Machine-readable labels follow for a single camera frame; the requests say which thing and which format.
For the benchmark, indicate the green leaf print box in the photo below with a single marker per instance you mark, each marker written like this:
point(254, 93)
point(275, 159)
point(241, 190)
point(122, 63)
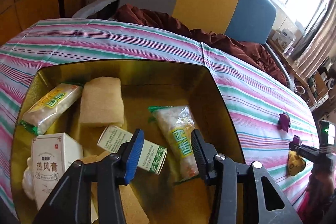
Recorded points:
point(153, 158)

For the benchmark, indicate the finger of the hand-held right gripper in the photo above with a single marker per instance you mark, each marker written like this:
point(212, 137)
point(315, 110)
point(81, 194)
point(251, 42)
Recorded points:
point(302, 150)
point(297, 139)

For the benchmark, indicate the gold gift box tray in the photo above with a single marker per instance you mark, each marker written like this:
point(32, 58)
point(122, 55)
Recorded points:
point(157, 82)

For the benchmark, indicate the white round device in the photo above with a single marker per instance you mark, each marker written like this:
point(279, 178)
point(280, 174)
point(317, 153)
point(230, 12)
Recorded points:
point(332, 83)

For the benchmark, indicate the white ointment box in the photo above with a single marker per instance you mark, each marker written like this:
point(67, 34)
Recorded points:
point(50, 158)

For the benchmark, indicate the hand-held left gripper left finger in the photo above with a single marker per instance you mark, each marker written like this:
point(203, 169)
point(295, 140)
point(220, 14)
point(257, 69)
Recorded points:
point(135, 158)

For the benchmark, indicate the wooden side table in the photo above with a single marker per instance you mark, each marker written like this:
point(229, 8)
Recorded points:
point(315, 87)

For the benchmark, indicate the person's right forearm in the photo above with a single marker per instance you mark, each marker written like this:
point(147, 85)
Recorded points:
point(317, 192)

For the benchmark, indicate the green edged snack packet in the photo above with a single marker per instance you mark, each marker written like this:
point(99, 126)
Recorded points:
point(50, 107)
point(178, 134)

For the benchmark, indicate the white plastic bag bundle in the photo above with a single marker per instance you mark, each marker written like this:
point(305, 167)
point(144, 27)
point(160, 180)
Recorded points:
point(27, 179)

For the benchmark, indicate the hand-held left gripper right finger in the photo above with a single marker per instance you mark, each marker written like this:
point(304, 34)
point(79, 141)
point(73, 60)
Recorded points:
point(200, 161)

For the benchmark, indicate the yellow sponge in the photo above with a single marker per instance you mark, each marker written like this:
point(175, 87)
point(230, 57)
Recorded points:
point(102, 103)
point(131, 203)

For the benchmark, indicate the striped brown curtain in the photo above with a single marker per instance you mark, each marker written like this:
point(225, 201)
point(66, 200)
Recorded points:
point(315, 50)

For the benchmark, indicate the yellow socks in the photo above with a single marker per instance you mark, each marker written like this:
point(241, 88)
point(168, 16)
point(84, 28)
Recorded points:
point(295, 165)

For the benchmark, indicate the striped tablecloth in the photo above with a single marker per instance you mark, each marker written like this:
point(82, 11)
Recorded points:
point(249, 108)

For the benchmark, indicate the white carton box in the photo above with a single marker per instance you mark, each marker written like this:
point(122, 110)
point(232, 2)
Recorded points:
point(282, 39)

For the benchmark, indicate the maroon blanket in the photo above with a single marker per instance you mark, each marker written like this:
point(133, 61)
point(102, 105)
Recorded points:
point(236, 50)

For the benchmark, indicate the purple snack packet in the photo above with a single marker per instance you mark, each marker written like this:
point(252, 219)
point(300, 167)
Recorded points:
point(284, 121)

